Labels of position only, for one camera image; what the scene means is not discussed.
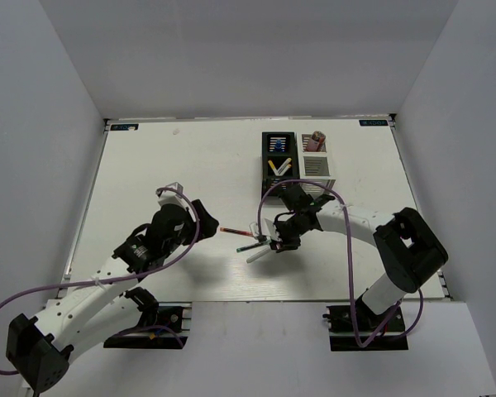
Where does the pale yellow capped marker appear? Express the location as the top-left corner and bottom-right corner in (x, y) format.
(246, 247), (272, 264)

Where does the red orange pen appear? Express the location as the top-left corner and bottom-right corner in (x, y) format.
(219, 227), (255, 238)

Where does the yellow capped white marker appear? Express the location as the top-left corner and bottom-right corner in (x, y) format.
(268, 160), (290, 176)

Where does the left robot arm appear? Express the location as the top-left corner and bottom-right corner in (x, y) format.
(6, 194), (218, 394)

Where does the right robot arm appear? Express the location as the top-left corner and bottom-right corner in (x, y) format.
(269, 184), (449, 330)

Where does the green capped marker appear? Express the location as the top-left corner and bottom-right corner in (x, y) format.
(236, 242), (269, 253)

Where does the white slotted organizer box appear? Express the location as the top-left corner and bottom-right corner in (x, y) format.
(297, 132), (336, 197)

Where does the black slotted organizer box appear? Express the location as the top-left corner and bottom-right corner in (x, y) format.
(261, 132), (299, 197)

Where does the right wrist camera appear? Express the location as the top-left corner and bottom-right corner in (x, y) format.
(249, 218), (281, 244)

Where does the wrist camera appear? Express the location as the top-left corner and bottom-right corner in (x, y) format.
(249, 218), (281, 244)
(155, 182), (185, 208)

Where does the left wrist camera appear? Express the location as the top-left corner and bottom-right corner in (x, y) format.
(155, 182), (185, 208)

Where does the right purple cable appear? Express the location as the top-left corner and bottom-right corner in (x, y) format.
(257, 179), (425, 347)

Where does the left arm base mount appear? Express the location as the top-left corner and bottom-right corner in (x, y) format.
(103, 304), (192, 350)

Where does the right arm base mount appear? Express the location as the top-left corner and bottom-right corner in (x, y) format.
(322, 304), (410, 353)

